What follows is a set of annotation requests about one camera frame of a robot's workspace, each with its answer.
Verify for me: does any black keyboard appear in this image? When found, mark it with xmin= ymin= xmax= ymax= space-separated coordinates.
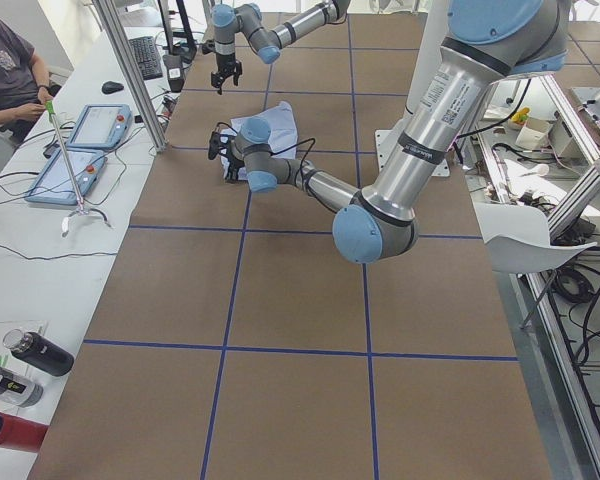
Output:
xmin=128 ymin=36 xmax=163 ymax=80

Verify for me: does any red bottle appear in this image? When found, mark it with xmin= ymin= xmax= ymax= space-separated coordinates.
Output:
xmin=0 ymin=412 xmax=48 ymax=453

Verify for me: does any black computer mouse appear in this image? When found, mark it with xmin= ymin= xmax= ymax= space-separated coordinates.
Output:
xmin=101 ymin=81 xmax=124 ymax=95

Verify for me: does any blue teach pendant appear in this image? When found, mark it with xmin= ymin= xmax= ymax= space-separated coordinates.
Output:
xmin=66 ymin=104 xmax=133 ymax=151
xmin=25 ymin=149 xmax=107 ymax=206

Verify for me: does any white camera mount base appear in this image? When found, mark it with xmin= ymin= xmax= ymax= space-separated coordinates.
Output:
xmin=373 ymin=0 xmax=452 ymax=178

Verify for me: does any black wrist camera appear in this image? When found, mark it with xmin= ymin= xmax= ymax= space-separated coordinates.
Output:
xmin=207 ymin=121 xmax=237 ymax=160

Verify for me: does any black water bottle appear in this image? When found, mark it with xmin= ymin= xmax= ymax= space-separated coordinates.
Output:
xmin=3 ymin=329 xmax=74 ymax=377

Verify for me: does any seated person grey shirt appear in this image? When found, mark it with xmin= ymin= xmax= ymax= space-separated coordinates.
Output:
xmin=0 ymin=20 xmax=60 ymax=143

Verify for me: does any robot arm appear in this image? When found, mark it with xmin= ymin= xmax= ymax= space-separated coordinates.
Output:
xmin=209 ymin=1 xmax=570 ymax=264
xmin=209 ymin=0 xmax=350 ymax=95

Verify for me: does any grey aluminium frame post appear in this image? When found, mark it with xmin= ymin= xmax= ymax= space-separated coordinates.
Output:
xmin=93 ymin=0 xmax=167 ymax=153

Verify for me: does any near blue teach pendant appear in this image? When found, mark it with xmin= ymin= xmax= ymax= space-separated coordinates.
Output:
xmin=25 ymin=149 xmax=107 ymax=206

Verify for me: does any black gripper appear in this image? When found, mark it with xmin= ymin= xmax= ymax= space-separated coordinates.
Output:
xmin=202 ymin=41 xmax=243 ymax=95
xmin=224 ymin=143 xmax=245 ymax=182

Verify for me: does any metal reach grabber stick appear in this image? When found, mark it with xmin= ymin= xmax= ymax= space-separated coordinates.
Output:
xmin=44 ymin=100 xmax=112 ymax=238

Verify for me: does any far blue teach pendant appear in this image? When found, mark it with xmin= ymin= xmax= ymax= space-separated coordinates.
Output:
xmin=66 ymin=104 xmax=133 ymax=151

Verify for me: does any grey labelled bottle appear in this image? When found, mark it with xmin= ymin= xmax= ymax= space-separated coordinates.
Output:
xmin=0 ymin=367 xmax=44 ymax=407

